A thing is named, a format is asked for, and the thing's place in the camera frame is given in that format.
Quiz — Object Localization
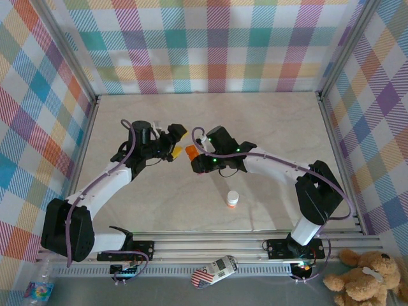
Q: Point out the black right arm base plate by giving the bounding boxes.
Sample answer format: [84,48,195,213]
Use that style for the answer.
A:
[266,238,326,259]

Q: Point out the printed can with flag pattern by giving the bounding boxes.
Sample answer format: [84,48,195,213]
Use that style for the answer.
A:
[191,254,240,290]

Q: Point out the brown teddy bear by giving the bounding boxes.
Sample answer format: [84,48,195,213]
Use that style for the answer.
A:
[323,248,408,306]

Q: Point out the aluminium side rail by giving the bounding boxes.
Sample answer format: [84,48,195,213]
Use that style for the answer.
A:
[55,95,102,240]
[317,92,366,237]

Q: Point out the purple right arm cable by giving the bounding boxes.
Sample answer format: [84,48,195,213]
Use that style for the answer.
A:
[191,126,353,283]

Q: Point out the slotted grey cable duct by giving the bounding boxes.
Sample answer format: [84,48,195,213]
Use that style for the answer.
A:
[50,261,294,277]

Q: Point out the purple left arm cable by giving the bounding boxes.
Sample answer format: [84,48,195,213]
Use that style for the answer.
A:
[65,119,149,284]

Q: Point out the small green circuit board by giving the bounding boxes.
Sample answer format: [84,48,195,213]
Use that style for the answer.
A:
[110,263,142,277]

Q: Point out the orange and pink pill organizer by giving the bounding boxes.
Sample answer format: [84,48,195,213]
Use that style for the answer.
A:
[186,145,205,176]

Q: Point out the black round controller mount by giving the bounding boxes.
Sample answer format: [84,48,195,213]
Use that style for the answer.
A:
[290,261,316,281]

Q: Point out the aluminium frame post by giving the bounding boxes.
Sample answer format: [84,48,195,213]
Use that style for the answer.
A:
[317,0,383,101]
[36,0,99,103]

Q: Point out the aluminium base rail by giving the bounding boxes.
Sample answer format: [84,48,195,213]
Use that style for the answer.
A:
[38,231,383,265]

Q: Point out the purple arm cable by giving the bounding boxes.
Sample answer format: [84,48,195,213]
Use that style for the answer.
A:
[191,126,353,283]
[65,119,149,284]

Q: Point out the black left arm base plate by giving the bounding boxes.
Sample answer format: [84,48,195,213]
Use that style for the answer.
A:
[96,240,156,262]

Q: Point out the clear plastic water bottle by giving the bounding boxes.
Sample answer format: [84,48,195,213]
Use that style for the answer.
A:
[24,258,57,302]

